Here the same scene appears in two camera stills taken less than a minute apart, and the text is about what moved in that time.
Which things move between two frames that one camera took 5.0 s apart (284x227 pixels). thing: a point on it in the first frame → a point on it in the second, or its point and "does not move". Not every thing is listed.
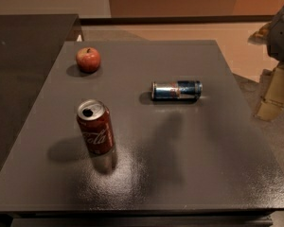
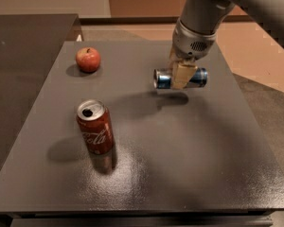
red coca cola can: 95,117 does not move
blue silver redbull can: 176,91 → 163,78
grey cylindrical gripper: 281,37 → 189,44
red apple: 88,60 does not move
